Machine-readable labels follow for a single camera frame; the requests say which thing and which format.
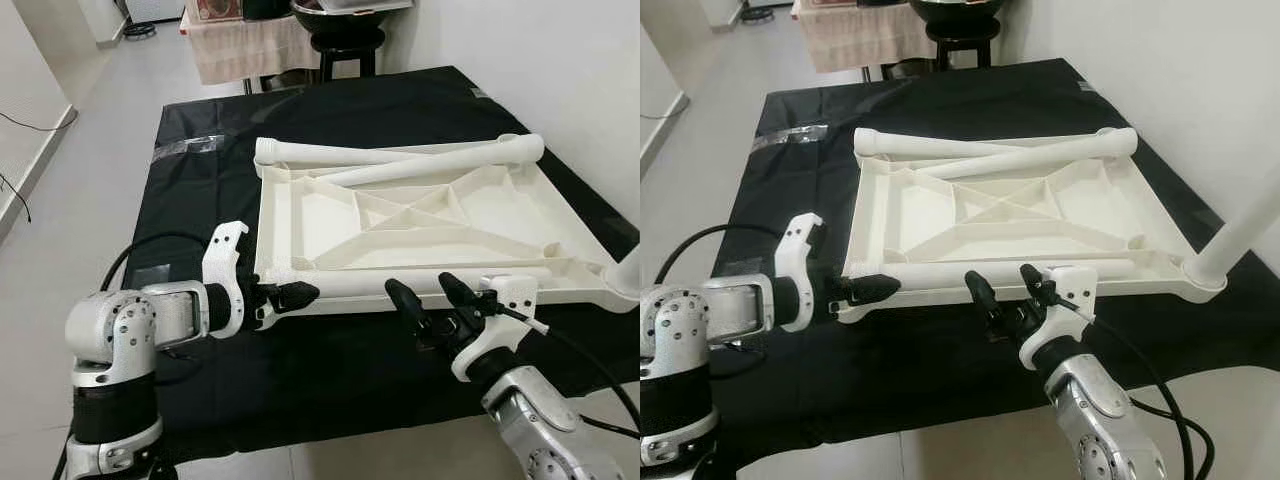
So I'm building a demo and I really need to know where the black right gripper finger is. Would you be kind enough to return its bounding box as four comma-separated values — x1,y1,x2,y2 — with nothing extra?
964,270,1006,323
386,278,431,331
438,272,483,317
1019,263,1059,309

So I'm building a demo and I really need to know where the white plastic children table top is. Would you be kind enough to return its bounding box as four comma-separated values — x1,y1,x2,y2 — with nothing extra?
838,125,1229,323
252,135,641,319

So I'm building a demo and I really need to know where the large clear tape patch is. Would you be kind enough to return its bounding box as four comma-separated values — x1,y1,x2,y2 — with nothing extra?
128,263,173,293

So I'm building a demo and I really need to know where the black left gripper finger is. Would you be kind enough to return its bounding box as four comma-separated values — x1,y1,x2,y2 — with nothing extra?
848,273,903,307
275,282,321,311

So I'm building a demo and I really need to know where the black tablecloth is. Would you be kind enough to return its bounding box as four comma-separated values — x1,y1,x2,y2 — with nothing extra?
705,57,1280,471
95,65,641,461

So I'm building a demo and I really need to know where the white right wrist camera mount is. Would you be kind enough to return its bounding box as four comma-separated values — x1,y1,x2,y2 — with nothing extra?
450,275,541,383
1018,265,1099,371

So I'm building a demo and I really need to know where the long black wall cable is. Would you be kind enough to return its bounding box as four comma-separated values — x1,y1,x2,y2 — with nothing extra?
0,105,77,133

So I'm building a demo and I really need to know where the black round stool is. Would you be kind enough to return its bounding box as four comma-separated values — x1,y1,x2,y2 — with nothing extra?
308,25,386,83
925,15,1001,73

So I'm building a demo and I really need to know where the beige cloth covered table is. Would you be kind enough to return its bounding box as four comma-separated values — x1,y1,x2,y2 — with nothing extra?
793,0,936,73
180,10,321,86

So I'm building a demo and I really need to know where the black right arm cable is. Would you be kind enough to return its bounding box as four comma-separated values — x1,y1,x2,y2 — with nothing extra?
500,305,641,441
1075,300,1216,480

